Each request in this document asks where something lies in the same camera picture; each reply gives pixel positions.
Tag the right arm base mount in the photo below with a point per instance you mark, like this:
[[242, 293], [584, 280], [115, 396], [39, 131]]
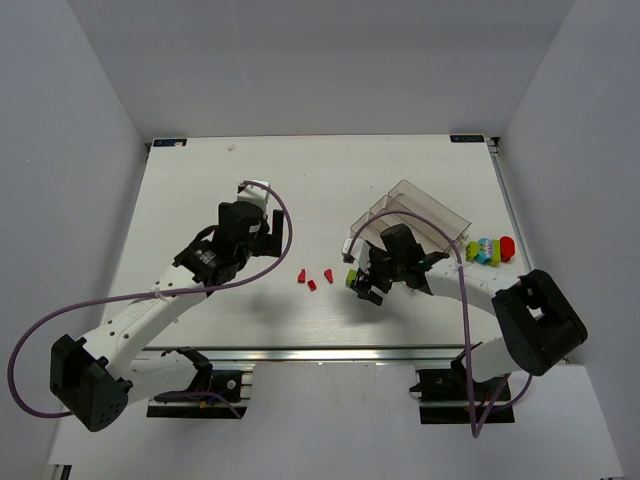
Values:
[[443, 400]]

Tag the red rounded lego brick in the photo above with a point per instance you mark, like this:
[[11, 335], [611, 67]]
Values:
[[507, 248]]

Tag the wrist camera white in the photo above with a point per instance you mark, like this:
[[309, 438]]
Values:
[[254, 193], [356, 251]]

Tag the right corner label sticker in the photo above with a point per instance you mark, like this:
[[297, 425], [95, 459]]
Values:
[[466, 138]]

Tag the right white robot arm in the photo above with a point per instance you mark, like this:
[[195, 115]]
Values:
[[538, 325]]

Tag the aluminium table rail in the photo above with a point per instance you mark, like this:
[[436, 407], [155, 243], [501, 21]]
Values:
[[323, 354]]

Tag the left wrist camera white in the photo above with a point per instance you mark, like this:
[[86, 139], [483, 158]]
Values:
[[254, 193]]

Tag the green studded lego brick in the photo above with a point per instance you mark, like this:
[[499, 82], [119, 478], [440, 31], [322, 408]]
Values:
[[471, 251]]

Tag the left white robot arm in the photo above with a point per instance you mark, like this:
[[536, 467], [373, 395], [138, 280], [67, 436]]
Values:
[[98, 375]]

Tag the green top lego brick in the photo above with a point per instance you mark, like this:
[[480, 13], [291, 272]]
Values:
[[353, 278]]

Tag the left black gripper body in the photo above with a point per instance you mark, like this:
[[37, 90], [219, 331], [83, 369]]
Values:
[[275, 233]]

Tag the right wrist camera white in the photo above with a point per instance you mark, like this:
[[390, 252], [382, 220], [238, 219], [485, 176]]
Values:
[[356, 251]]

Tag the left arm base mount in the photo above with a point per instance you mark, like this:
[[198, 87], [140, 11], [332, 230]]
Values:
[[212, 393]]

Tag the left corner label sticker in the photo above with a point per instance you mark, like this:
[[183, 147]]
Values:
[[169, 143]]

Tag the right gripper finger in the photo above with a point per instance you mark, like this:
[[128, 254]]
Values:
[[369, 295], [364, 282]]

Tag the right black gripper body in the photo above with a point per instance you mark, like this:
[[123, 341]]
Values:
[[368, 277]]

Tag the corner label sticker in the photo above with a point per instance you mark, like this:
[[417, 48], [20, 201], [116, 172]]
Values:
[[466, 138], [169, 143]]

